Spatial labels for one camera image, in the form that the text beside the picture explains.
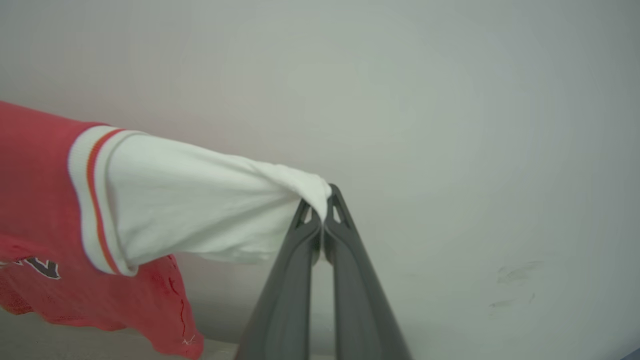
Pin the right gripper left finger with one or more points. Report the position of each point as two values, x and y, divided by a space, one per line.
287 300

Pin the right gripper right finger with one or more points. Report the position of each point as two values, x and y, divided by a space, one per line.
360 300

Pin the red and white garment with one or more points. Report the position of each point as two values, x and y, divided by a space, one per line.
45 200

